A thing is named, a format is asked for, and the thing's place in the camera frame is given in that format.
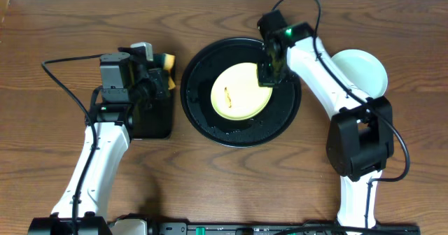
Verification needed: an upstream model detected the yellow plate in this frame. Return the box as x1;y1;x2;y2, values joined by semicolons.
210;62;272;121

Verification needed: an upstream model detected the green yellow sponge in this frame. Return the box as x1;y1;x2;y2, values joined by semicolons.
154;53;176;90

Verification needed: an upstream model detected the mint plate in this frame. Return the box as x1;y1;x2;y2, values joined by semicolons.
332;49;389;99

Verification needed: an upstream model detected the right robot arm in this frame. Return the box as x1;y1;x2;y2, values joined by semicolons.
257;10;394;234

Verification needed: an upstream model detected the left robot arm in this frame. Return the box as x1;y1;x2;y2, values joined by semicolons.
28;42;176;234

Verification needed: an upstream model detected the black round tray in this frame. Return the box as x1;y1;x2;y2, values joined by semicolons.
180;37;302;148

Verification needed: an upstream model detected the black rectangular tray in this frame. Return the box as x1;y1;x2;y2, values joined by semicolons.
131;56;175;139

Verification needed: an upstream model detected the right black cable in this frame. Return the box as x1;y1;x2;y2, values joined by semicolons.
271;0;411;229

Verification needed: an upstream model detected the black cable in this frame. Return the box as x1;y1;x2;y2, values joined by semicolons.
41;54;106;235
271;0;411;229

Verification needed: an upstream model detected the left black cable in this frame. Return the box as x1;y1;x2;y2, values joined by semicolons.
41;54;106;235

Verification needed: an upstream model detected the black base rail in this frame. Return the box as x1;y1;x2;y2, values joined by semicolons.
108;213;421;235

